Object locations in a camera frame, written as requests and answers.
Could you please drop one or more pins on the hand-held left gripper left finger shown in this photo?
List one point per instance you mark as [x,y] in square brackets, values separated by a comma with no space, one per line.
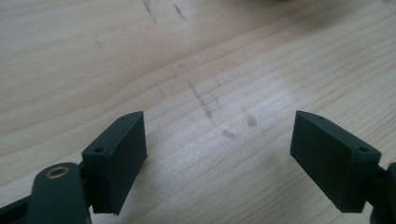
[118,168]

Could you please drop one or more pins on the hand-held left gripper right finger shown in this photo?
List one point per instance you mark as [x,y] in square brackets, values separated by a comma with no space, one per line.
[327,161]

